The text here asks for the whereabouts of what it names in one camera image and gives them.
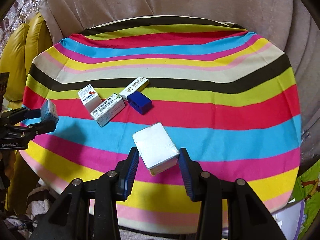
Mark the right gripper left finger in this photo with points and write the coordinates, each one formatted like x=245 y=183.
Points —
x=87 y=209

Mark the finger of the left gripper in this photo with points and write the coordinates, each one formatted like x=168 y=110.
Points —
x=18 y=115
x=12 y=132

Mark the white red-heart medicine box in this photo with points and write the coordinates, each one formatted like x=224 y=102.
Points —
x=89 y=98

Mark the white JIYIN MUSIC box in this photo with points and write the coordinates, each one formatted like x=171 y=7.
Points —
x=156 y=148

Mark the teal medicine box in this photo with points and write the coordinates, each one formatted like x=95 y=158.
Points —
x=48 y=112

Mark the white purple storage box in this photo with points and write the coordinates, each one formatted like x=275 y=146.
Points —
x=290 y=219

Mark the green cartoon blanket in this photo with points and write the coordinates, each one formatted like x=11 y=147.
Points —
x=307 y=188

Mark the yellow cushion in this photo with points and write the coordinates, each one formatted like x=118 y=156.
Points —
x=26 y=42

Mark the white barcode medicine box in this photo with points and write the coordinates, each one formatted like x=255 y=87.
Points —
x=108 y=109

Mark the small blue box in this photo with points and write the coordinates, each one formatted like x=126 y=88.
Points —
x=138 y=101

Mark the rainbow striped cloth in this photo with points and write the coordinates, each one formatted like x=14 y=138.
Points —
x=227 y=95

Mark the white gold long box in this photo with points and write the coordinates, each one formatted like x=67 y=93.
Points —
x=136 y=85

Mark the beige velvet sofa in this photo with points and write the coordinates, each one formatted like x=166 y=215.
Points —
x=286 y=23

